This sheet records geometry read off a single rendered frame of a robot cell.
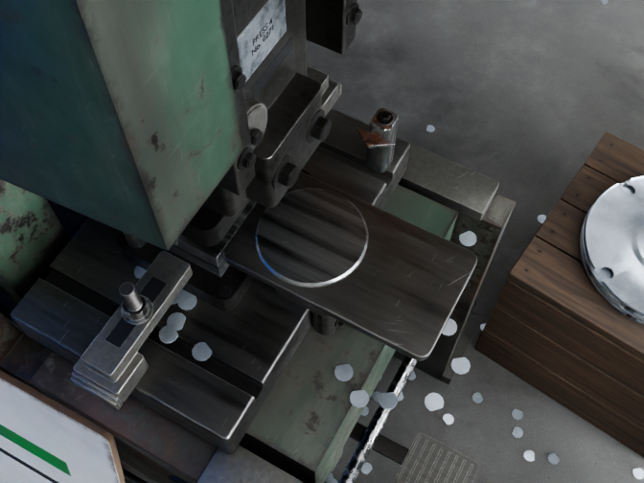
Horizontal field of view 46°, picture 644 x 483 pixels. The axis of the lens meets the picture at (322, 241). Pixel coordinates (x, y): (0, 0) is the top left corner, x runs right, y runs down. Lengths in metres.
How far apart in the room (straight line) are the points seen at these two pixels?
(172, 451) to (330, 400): 0.19
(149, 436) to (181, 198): 0.48
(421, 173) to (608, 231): 0.45
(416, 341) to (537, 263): 0.60
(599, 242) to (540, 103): 0.73
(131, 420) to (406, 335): 0.35
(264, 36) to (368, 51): 1.46
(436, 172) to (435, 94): 0.95
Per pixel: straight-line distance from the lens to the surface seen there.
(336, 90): 1.03
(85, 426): 1.00
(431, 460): 1.40
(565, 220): 1.42
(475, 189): 1.06
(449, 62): 2.08
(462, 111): 1.98
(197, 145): 0.49
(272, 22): 0.63
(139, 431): 0.95
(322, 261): 0.82
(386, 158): 0.96
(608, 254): 1.37
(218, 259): 0.84
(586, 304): 1.35
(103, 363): 0.84
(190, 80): 0.45
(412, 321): 0.80
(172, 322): 0.89
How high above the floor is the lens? 1.51
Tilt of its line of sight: 61 degrees down
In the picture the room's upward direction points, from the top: straight up
